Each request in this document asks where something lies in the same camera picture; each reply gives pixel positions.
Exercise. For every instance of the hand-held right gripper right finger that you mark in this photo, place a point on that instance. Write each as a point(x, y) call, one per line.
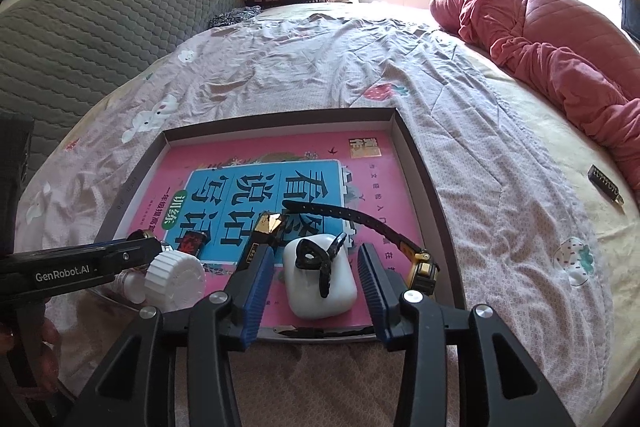
point(375, 302)

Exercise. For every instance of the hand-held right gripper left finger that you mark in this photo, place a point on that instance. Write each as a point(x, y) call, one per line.
point(255, 302)

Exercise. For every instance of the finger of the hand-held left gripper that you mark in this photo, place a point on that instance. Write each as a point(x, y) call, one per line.
point(137, 254)

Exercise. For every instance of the small white bottle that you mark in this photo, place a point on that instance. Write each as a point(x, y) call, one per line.
point(131, 287)

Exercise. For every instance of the white ribbed jar lid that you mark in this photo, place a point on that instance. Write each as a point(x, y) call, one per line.
point(175, 279)

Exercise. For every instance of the white earbuds case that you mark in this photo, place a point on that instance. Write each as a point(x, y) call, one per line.
point(305, 292)

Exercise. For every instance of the yellow and black wristwatch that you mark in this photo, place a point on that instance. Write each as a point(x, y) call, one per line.
point(422, 274)

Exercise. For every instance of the black lipstick with gold cap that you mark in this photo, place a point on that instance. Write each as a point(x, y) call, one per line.
point(265, 227)

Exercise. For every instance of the grey cardboard box tray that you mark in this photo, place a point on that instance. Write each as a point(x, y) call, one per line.
point(300, 127)

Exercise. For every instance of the person's left hand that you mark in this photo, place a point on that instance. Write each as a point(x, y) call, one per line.
point(50, 332)

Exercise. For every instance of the pink and blue book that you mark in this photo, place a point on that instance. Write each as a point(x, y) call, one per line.
point(225, 157)

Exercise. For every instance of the grey quilted headboard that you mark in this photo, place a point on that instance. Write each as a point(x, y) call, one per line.
point(100, 37)

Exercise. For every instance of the pink printed bedsheet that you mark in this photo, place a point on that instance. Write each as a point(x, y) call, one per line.
point(325, 67)

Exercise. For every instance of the dark patterned cloth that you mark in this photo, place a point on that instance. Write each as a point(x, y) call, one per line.
point(235, 17)

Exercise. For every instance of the black key tag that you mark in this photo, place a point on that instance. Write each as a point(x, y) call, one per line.
point(602, 182)

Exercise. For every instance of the pink quilt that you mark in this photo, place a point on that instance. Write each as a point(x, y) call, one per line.
point(550, 42)

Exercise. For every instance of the black television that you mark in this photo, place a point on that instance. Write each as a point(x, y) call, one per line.
point(631, 12)

